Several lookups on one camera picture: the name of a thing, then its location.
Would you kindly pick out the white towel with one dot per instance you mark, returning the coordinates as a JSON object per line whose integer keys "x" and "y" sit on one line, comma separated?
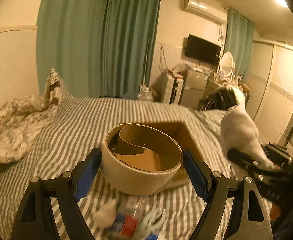
{"x": 239, "y": 132}

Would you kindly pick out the black wall television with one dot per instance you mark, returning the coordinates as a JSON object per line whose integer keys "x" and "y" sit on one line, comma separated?
{"x": 202, "y": 50}

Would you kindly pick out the chair with black clothes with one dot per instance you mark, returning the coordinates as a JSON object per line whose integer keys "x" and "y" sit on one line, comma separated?
{"x": 223, "y": 98}

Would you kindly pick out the white suitcase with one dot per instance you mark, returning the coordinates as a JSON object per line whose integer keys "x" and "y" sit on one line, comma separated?
{"x": 171, "y": 89}

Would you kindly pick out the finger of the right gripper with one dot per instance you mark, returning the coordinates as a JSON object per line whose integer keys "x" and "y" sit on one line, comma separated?
{"x": 241, "y": 159}

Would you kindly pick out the brown cardboard box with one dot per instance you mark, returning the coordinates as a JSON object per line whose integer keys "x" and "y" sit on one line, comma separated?
{"x": 181, "y": 134}

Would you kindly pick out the floral white duvet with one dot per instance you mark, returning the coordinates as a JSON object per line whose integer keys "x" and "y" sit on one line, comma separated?
{"x": 20, "y": 121}

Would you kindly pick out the green curtain right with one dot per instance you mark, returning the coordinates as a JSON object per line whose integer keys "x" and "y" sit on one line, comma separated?
{"x": 239, "y": 42}

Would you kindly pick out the beige tape roll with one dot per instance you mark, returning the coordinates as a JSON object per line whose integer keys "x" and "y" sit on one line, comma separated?
{"x": 139, "y": 160}

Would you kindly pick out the clear water jug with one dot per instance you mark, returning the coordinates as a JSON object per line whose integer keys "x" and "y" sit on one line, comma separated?
{"x": 145, "y": 94}

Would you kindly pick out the white sliding wardrobe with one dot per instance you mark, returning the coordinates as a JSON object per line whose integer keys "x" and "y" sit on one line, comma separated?
{"x": 270, "y": 79}

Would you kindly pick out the green curtain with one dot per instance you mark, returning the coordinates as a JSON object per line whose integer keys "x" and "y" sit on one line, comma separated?
{"x": 239, "y": 42}
{"x": 98, "y": 47}

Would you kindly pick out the silver mini fridge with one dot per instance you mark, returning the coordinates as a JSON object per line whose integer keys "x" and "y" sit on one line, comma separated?
{"x": 194, "y": 85}

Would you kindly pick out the patterned pillow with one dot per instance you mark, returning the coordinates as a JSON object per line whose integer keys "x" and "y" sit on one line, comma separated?
{"x": 56, "y": 91}

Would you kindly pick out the white oval vanity mirror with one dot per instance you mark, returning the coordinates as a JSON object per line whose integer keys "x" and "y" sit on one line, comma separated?
{"x": 226, "y": 66}

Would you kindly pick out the white air conditioner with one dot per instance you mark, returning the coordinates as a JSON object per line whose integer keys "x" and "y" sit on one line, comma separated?
{"x": 205, "y": 11}

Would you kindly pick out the grey checkered bed cover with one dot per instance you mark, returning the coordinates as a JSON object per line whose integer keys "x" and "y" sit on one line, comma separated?
{"x": 80, "y": 125}

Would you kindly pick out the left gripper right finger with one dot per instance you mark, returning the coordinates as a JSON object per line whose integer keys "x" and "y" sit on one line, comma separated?
{"x": 248, "y": 217}

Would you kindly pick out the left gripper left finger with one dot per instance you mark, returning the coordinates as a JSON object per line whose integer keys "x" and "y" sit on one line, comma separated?
{"x": 35, "y": 218}

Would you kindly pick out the wooden dressing table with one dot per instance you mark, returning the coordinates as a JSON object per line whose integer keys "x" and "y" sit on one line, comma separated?
{"x": 213, "y": 85}

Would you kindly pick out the green curtain left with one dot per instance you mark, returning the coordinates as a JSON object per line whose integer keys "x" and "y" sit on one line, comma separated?
{"x": 98, "y": 47}

